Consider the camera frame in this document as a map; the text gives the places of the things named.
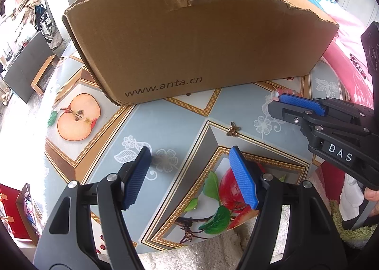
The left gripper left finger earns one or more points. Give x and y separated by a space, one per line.
132 175

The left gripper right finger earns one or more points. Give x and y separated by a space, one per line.
248 176

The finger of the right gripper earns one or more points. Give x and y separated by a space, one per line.
298 105
287 112

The right hand white glove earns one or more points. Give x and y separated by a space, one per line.
352 197

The fruit pattern tablecloth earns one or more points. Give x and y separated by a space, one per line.
89 137

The gold butterfly brooch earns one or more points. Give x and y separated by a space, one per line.
233 130

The blue pink bedding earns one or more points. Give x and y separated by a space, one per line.
345 53

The white fluffy towel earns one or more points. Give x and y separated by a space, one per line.
223 251

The brown cardboard box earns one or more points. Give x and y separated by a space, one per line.
144 50

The dark grey cabinet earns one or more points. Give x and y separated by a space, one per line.
23 69

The wheelchair with clothes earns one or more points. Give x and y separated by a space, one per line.
26 19

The small wooden frame stool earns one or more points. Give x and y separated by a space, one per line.
41 79

